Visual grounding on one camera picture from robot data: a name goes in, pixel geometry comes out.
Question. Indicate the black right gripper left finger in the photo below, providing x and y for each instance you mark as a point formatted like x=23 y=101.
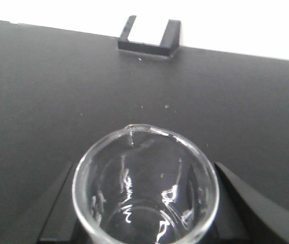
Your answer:
x=62 y=225

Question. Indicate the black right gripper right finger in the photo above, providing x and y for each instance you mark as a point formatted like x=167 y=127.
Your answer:
x=264 y=220

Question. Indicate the small clear glass beaker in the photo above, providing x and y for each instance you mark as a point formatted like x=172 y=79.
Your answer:
x=143 y=184

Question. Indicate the black U-shaped bracket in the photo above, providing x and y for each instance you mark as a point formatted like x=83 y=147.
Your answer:
x=168 y=46

